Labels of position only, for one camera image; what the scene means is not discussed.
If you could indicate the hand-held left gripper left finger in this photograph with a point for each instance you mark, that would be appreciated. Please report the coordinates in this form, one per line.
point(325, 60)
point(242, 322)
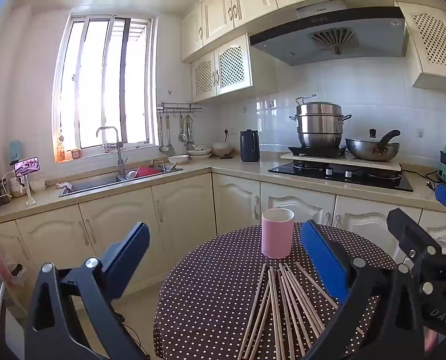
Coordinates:
point(133, 247)

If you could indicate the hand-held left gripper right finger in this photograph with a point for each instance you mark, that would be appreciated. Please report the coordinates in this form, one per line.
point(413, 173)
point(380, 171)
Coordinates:
point(324, 255)

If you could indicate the pink cup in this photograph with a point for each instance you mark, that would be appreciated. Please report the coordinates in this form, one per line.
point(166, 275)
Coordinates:
point(277, 236)

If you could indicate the bunch of wooden chopsticks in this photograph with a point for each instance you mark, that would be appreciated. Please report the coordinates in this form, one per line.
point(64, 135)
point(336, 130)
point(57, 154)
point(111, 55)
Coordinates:
point(283, 300)

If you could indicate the cream lower kitchen cabinets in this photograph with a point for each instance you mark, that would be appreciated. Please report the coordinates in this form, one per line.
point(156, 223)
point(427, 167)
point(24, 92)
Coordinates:
point(185, 206)

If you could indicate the black glass gas hob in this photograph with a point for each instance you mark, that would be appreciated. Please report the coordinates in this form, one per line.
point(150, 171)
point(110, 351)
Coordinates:
point(358, 180)

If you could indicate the stainless steel sink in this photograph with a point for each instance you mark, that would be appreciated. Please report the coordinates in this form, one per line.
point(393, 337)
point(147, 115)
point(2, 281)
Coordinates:
point(95, 185)

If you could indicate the red basin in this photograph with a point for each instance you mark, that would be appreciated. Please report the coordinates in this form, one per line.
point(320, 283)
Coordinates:
point(147, 171)

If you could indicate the small metal sink tap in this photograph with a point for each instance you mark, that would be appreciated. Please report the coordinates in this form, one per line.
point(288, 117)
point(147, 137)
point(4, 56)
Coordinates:
point(163, 165)

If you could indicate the dish cloth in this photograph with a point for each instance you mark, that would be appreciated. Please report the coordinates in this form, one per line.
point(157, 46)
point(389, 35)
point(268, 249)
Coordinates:
point(65, 186)

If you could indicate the metal sink faucet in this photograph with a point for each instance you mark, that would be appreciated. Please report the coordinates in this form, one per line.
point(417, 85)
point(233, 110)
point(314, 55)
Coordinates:
point(120, 153)

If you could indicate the black induction cooker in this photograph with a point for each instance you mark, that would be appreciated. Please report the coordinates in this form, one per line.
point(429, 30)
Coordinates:
point(313, 152)

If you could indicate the hanging metal ladle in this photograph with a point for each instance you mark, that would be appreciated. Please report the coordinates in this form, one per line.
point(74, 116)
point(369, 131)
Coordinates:
point(164, 148)

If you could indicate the hanging metal spatula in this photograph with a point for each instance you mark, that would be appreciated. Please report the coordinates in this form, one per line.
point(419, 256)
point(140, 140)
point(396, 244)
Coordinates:
point(170, 150)

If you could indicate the small orange jar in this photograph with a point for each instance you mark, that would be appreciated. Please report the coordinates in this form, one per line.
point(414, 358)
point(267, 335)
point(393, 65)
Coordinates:
point(75, 154)

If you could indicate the small white bowl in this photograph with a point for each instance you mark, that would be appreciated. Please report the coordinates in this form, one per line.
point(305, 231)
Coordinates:
point(38, 185)

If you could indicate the white phone stand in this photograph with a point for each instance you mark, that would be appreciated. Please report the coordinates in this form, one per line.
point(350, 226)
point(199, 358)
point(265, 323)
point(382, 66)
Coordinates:
point(30, 195)

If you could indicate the hanging metal utensil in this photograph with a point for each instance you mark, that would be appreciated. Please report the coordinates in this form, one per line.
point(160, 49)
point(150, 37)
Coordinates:
point(190, 142)

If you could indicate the orange bottle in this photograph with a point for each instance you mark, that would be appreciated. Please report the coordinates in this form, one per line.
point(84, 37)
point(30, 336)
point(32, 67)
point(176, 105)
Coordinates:
point(60, 152)

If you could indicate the glass jar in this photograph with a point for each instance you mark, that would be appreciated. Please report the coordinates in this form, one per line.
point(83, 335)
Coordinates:
point(19, 189)

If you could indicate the stainless steel steamer pot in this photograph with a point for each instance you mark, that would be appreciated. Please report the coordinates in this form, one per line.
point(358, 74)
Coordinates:
point(318, 123)

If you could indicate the black electric kettle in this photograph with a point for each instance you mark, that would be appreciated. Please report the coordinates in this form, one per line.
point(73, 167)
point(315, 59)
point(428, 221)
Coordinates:
point(250, 146)

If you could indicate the stack of white bowls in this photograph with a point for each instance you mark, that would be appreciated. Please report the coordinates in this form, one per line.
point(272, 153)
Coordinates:
point(223, 151)

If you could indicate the clear plastic bag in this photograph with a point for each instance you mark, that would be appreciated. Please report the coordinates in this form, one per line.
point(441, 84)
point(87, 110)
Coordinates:
point(2, 262)

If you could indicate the smartphone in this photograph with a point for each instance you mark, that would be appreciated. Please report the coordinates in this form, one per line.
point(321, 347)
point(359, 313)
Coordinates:
point(27, 167)

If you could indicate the cream lattice door cabinet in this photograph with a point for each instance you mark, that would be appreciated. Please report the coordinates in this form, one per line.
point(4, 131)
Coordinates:
point(429, 41)
point(253, 63)

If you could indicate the kitchen window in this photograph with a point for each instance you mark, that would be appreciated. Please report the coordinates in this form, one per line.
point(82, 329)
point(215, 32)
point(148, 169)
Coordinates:
point(95, 82)

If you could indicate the grey range hood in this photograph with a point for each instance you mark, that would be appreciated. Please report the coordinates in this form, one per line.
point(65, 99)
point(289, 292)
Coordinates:
point(283, 41)

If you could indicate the white wall socket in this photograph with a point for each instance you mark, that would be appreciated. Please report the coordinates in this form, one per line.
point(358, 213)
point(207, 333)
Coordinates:
point(226, 132)

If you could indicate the metal wall utensil rack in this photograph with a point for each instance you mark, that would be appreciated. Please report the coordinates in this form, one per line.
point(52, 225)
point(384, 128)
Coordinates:
point(178, 105)

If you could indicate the cream upper wall cabinets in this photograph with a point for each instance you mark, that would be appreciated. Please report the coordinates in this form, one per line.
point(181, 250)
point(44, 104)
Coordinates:
point(219, 11)

